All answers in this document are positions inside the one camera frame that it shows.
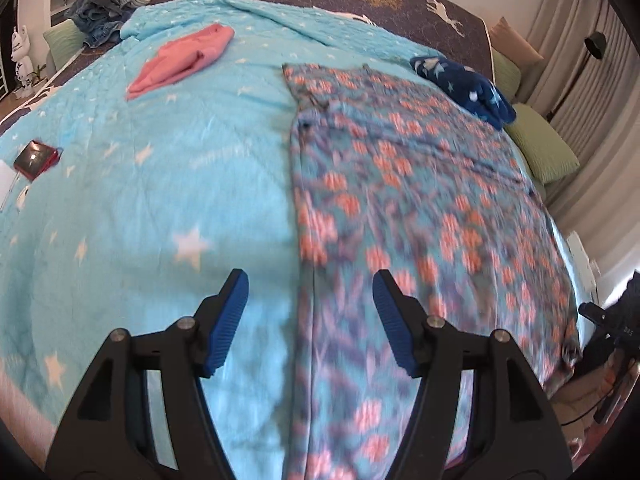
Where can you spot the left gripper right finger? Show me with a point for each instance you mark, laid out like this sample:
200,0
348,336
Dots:
513,432

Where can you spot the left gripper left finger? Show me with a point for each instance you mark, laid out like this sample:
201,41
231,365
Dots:
106,430

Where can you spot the floral teal garment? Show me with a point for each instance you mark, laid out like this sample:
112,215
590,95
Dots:
387,173

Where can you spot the pile of blue clothes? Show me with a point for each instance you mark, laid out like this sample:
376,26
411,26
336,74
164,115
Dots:
101,20

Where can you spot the green pillow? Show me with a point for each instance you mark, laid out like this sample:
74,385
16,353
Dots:
548,157
65,40

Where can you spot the grey curtain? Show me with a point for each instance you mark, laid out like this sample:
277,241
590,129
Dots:
600,123

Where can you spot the light blue star blanket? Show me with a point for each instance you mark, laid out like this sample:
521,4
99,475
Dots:
136,234

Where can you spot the navy star garment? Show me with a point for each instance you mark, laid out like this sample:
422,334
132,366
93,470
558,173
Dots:
467,88

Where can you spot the red small case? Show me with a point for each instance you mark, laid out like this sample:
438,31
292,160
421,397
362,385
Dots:
36,158

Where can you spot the black floor lamp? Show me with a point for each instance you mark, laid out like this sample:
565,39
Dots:
595,45

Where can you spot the beige pillow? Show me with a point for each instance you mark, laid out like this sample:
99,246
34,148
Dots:
506,40

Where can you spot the folded pink garment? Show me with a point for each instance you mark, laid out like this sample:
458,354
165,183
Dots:
181,58

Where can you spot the green pillow far side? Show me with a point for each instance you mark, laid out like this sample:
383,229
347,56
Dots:
65,40

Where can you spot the white cat figurine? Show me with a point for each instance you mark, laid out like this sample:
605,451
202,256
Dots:
24,69

